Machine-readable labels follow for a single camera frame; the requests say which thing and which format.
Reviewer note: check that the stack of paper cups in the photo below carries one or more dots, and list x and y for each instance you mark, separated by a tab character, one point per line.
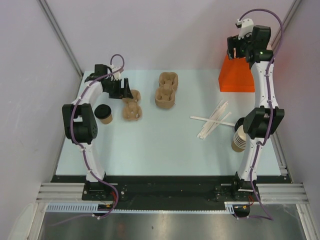
239	140

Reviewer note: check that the orange paper gift bag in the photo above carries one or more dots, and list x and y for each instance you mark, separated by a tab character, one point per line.
235	76

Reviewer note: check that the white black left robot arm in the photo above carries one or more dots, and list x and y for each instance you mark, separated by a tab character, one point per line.
79	120

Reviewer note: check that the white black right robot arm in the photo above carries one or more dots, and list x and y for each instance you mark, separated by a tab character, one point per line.
252	44

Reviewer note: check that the white slotted cable duct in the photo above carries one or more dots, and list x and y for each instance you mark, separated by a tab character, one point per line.
76	208

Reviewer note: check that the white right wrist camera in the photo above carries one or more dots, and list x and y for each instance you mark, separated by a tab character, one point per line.
246	27

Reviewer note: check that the black plastic cup lid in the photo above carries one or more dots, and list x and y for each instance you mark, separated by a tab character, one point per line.
102	111

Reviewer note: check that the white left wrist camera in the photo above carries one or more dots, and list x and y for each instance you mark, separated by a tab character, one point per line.
116	70

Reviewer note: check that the stack of black lids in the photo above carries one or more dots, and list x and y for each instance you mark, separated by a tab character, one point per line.
239	123

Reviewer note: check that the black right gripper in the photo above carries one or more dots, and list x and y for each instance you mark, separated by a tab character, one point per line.
233	42

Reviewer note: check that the white wrapped straw pile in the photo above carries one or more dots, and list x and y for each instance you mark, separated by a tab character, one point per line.
218	115

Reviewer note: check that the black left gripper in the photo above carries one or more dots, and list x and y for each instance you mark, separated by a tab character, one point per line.
121	92

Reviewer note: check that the brown pulp cup carrier stack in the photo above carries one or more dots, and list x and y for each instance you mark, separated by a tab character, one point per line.
166	92

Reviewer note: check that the brown paper coffee cup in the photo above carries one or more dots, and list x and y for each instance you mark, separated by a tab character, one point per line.
107	120

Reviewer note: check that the aluminium frame rail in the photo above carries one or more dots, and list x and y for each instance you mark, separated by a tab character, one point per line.
60	193

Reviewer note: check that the single brown pulp cup carrier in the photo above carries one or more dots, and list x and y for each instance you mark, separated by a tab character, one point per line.
132	110

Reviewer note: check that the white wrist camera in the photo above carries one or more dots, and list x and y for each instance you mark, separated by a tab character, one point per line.
116	70
246	27

